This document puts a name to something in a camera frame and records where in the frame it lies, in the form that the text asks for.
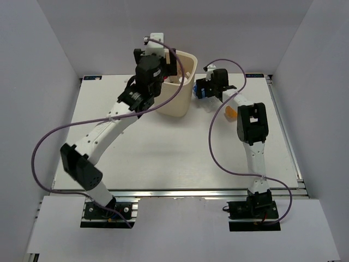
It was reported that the orange juice bottle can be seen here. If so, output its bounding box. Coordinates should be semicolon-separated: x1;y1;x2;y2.
224;106;237;121

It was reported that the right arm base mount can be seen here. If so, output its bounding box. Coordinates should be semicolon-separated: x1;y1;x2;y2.
222;201;281;232

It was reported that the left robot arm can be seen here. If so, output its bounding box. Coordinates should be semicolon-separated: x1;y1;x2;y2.
60;47;177;218

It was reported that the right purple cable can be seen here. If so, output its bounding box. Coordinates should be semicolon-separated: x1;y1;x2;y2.
203;58;294;226

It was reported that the beige plastic bin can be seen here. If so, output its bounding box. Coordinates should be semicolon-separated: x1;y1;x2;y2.
154;51;197;117

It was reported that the blue label bottle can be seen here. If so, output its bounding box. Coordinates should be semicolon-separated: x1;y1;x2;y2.
193;84;219;113

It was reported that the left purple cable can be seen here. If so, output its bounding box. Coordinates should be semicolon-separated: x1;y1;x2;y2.
31;38;185;229

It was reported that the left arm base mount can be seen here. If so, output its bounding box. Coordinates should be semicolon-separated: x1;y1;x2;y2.
80;198;139;229

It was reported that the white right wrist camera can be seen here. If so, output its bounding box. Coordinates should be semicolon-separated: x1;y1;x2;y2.
203;63;216;72

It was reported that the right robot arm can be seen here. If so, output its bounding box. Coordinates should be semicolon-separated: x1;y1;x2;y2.
194;64;272;218

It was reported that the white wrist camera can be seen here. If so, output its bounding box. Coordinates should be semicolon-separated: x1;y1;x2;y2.
203;63;216;72
143;33;165;57

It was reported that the purple cable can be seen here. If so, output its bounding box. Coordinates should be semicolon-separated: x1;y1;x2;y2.
203;58;294;226
31;38;185;229

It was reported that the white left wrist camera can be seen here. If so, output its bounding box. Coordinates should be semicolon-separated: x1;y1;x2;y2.
143;33;165;57

